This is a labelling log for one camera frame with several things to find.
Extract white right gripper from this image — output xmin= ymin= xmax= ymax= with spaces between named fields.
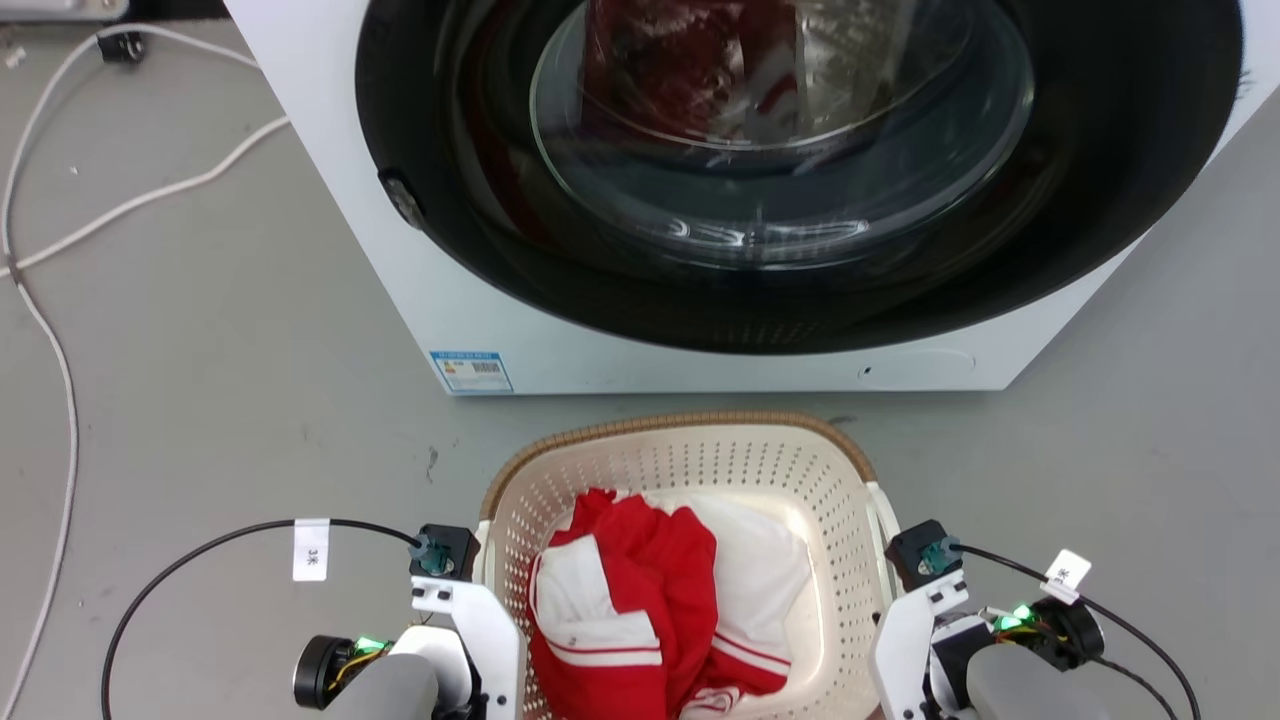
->
xmin=869 ymin=577 xmax=972 ymax=720

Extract white front-load washing machine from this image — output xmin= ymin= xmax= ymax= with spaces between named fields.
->
xmin=222 ymin=0 xmax=1280 ymax=397

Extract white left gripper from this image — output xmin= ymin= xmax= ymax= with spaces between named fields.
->
xmin=411 ymin=577 xmax=523 ymax=720

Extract blue energy label sticker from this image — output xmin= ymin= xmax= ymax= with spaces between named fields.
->
xmin=429 ymin=350 xmax=515 ymax=395

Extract red and white jacket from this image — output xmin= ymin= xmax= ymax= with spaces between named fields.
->
xmin=526 ymin=487 xmax=812 ymax=720

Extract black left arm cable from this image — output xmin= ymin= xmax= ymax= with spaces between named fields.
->
xmin=101 ymin=518 xmax=425 ymax=720

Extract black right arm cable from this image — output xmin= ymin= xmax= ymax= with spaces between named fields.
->
xmin=948 ymin=543 xmax=1203 ymax=720

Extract cream perforated laundry basket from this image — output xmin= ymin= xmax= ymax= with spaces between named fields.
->
xmin=478 ymin=410 xmax=907 ymax=720

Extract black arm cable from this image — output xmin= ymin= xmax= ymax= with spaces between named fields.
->
xmin=948 ymin=543 xmax=1203 ymax=720
xmin=101 ymin=518 xmax=425 ymax=720

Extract red clothes in drum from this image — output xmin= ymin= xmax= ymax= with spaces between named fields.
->
xmin=583 ymin=0 xmax=803 ymax=143

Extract white cable tag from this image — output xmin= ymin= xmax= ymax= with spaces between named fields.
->
xmin=1040 ymin=548 xmax=1093 ymax=606
xmin=292 ymin=518 xmax=331 ymax=583

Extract grey box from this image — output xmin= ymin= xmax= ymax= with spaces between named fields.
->
xmin=0 ymin=0 xmax=131 ymax=22

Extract white floor cable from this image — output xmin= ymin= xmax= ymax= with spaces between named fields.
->
xmin=0 ymin=23 xmax=261 ymax=716
xmin=0 ymin=115 xmax=292 ymax=279

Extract black round washer door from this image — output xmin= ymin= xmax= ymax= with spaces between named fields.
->
xmin=355 ymin=0 xmax=1245 ymax=357

